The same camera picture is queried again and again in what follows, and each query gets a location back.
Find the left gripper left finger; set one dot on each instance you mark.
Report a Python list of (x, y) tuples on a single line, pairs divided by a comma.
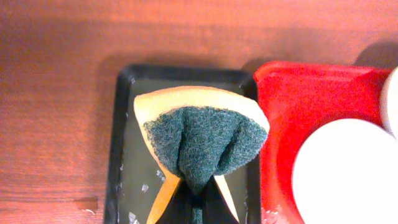
[(179, 209)]

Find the mint green round plate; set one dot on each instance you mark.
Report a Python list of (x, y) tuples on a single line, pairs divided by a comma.
[(388, 103)]

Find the black plastic tray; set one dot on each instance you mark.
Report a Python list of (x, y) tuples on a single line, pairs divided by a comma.
[(134, 178)]

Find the green yellow sponge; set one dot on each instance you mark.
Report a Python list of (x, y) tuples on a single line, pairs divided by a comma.
[(196, 132)]

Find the light blue round plate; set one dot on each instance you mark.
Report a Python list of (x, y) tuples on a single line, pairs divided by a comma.
[(346, 172)]

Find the red plastic tray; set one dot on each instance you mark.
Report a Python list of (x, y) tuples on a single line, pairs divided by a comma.
[(297, 99)]

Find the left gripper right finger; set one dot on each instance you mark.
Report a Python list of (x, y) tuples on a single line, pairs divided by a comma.
[(215, 209)]

